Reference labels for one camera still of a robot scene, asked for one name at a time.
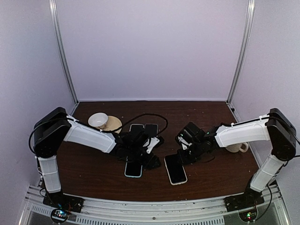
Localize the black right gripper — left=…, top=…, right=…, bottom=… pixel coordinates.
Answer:
left=176, top=141, right=204, bottom=166

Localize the black-screen phone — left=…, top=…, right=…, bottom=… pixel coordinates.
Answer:
left=129, top=124, right=144, bottom=133

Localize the pink phone case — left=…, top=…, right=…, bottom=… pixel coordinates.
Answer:
left=129, top=124, right=144, bottom=135

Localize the dark phone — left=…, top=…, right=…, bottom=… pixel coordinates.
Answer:
left=144, top=124, right=158, bottom=139

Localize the clear magsafe phone case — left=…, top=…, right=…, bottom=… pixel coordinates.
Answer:
left=143, top=123, right=159, bottom=140

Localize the light blue phone case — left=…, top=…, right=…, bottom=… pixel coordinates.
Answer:
left=124, top=161, right=143, bottom=178

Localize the cream case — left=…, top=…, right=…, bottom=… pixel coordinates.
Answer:
left=164, top=154, right=188, bottom=186

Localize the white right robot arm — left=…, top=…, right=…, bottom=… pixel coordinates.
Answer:
left=175, top=108, right=297, bottom=207

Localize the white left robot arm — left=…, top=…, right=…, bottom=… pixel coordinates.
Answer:
left=28, top=107, right=164, bottom=208

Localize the beige ceramic plate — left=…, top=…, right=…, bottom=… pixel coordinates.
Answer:
left=101, top=115, right=122, bottom=134

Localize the cream ribbed mug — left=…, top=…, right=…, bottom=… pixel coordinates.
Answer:
left=225, top=142, right=249, bottom=153

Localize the white small bowl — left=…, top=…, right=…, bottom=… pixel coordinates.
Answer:
left=88, top=112, right=108, bottom=129

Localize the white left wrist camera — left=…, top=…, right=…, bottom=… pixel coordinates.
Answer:
left=143, top=136, right=165, bottom=154

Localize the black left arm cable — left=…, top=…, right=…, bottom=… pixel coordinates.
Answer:
left=100, top=112, right=169, bottom=136

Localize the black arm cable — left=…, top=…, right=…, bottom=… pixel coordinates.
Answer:
left=100, top=112, right=169, bottom=136
left=267, top=114, right=300, bottom=221

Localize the aluminium front rail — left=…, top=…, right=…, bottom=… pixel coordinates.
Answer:
left=23, top=179, right=285, bottom=225

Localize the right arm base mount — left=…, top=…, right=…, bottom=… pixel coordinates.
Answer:
left=224, top=188, right=264, bottom=223

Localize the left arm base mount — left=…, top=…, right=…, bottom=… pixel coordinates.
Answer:
left=43, top=192, right=84, bottom=224

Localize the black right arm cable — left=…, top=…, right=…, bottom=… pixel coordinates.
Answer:
left=267, top=114, right=300, bottom=221

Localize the right aluminium frame post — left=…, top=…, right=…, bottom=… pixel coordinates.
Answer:
left=227, top=0, right=256, bottom=99

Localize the aluminium frame post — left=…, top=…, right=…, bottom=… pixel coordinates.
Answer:
left=49, top=0, right=79, bottom=105
left=227, top=0, right=256, bottom=99

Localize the left aluminium frame post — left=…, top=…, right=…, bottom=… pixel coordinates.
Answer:
left=49, top=0, right=79, bottom=105

